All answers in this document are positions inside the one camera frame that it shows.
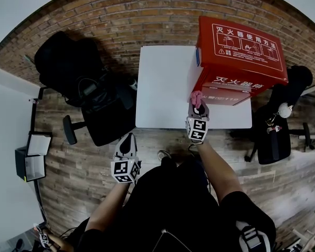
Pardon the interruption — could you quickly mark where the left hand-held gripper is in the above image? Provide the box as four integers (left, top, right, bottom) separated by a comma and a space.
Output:
110, 133, 141, 184

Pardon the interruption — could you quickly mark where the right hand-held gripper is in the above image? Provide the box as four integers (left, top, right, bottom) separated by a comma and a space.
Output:
185, 101, 211, 143

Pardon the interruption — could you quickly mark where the pink cloth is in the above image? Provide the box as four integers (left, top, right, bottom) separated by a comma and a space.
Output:
190, 90, 204, 109

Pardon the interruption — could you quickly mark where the red fire extinguisher box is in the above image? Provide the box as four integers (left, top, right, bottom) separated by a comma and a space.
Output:
186, 16, 289, 108

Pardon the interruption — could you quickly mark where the person's left forearm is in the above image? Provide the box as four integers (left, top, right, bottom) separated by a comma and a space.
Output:
85, 182, 132, 232

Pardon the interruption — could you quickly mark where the person's right forearm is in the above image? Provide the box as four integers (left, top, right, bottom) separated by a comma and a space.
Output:
198, 140, 244, 206

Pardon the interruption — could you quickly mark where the person's left shoe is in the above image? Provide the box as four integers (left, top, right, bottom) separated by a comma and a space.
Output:
157, 150, 172, 161

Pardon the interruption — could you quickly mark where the white square platform board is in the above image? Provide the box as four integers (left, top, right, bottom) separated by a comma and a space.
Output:
135, 45, 253, 129

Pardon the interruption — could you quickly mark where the black bag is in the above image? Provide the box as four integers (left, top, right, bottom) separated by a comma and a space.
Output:
76, 76, 134, 125

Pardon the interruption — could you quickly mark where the person's black shirt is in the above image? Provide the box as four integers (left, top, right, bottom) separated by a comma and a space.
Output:
77, 156, 277, 252

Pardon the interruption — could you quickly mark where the black office chair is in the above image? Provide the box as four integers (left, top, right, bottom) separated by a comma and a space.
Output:
34, 30, 137, 147
244, 65, 315, 165

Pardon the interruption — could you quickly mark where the white tissue box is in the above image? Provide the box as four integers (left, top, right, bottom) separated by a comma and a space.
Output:
27, 134, 52, 156

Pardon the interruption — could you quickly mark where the white plush ball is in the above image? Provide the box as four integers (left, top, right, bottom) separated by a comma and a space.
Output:
279, 102, 293, 119

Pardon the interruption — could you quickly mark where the dark storage bin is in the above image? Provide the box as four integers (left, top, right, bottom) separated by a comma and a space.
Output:
15, 145, 47, 183

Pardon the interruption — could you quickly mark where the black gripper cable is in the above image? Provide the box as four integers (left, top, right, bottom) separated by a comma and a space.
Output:
188, 141, 201, 155

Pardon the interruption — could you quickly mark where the keychain bundle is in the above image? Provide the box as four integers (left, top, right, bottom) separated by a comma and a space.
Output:
265, 115, 283, 134

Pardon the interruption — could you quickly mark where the silver pendant necklace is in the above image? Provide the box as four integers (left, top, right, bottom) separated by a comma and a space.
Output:
151, 228, 191, 252

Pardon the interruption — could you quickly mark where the white desk with black frame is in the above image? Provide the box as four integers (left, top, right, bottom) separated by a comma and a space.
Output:
0, 64, 47, 246

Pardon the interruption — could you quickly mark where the grey and white shoulder strap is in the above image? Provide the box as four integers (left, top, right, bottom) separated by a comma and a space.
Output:
236, 220, 272, 252

